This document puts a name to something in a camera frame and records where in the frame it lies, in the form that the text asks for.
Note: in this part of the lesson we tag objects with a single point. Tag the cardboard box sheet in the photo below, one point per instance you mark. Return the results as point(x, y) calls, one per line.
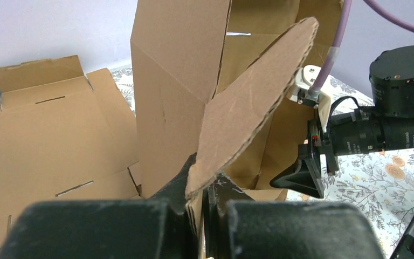
point(212, 78)

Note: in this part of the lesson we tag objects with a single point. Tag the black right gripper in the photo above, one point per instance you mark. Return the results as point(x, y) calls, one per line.
point(351, 133)

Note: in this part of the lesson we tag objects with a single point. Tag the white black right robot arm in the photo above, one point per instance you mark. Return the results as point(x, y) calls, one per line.
point(391, 76)

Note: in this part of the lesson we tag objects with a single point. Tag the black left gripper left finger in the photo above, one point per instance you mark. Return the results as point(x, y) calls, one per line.
point(157, 227)

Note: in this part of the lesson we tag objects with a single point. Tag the lower flat cardboard sheet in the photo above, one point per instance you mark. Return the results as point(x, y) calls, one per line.
point(64, 135)

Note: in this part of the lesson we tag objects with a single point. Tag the floral patterned table mat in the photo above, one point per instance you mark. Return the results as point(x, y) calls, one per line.
point(380, 185)

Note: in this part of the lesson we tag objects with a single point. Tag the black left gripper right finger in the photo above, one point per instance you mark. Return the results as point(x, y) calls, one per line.
point(237, 226)

